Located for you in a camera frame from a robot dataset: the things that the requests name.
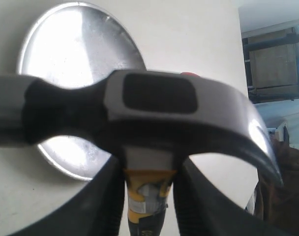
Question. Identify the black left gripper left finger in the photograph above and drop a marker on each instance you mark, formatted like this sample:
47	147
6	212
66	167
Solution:
95	211

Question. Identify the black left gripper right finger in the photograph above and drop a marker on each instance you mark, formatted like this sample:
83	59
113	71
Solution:
202	210

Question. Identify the yellow black claw hammer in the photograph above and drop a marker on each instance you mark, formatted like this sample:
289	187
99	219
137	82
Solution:
150	121

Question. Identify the red dome push button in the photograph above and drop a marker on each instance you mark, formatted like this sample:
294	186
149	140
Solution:
189	74

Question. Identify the brown cloth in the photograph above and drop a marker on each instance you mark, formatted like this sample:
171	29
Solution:
279	206

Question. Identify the wooden crate on shelf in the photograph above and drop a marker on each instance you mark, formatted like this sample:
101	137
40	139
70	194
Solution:
271	66

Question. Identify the round metal plate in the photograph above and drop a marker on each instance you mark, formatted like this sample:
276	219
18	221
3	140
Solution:
72	45

